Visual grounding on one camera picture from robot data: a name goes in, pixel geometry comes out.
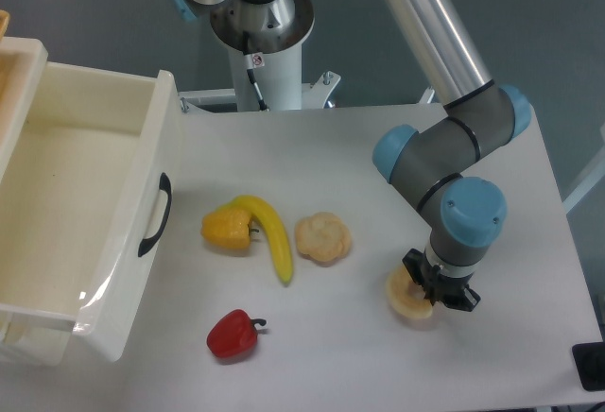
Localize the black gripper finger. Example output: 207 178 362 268
402 249 424 285
443 284 480 312

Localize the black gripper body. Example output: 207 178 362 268
422 250 471 304

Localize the beige ring donut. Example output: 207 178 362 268
385 266 433 319

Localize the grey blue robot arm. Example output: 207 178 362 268
174 0 532 312

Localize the twisted beige pastry bun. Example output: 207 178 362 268
294 212 353 266

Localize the black device at table edge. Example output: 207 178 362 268
572 341 605 391

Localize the yellow toy banana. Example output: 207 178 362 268
218 195 294 286

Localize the yellow toy bell pepper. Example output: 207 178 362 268
200 207 259 250

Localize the red toy bell pepper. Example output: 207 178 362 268
206 309 267 359

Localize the white open plastic drawer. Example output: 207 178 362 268
1 63 182 361

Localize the yellow basket corner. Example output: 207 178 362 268
0 9 10 39

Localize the white frame bar right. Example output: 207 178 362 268
561 123 605 215

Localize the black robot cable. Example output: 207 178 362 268
233 0 288 112

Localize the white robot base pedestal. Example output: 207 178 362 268
180 0 341 112

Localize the black drawer handle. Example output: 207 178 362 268
137 172 173 258

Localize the white drawer cabinet frame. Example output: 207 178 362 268
1 37 71 367

